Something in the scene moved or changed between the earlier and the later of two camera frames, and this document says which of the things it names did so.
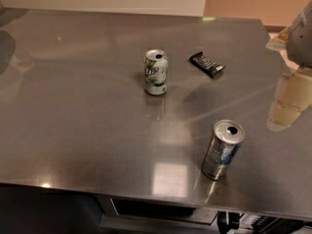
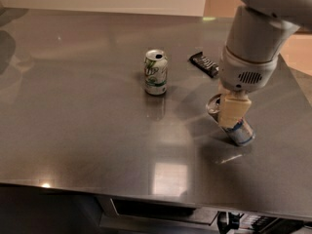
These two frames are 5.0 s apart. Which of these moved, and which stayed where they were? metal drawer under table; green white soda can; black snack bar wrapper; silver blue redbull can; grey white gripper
Moved: silver blue redbull can; grey white gripper
Stayed: metal drawer under table; black snack bar wrapper; green white soda can
